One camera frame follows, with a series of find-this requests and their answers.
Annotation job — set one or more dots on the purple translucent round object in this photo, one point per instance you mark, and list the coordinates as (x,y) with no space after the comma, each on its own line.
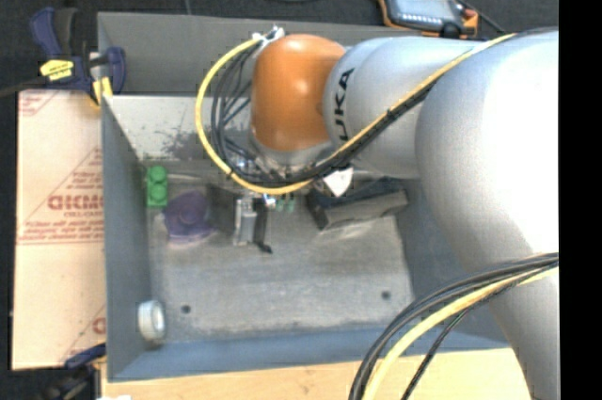
(185,214)

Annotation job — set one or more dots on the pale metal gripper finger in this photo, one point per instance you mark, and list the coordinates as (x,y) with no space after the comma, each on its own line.
(244,221)

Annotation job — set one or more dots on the brown cardboard board, red print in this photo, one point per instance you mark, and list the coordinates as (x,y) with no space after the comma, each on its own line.
(52,276)

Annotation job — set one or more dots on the dark metal gripper finger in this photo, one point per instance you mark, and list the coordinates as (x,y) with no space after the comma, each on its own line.
(261,226)

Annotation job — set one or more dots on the grey metal bin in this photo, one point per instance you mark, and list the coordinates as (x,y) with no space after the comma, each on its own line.
(282,294)

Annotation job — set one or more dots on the dark green flat block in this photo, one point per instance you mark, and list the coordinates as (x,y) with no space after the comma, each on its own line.
(362,207)

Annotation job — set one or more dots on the green toy brick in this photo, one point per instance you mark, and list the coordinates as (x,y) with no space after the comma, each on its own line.
(156,187)

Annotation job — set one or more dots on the dark grey block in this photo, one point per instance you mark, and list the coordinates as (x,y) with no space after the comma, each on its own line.
(221,210)

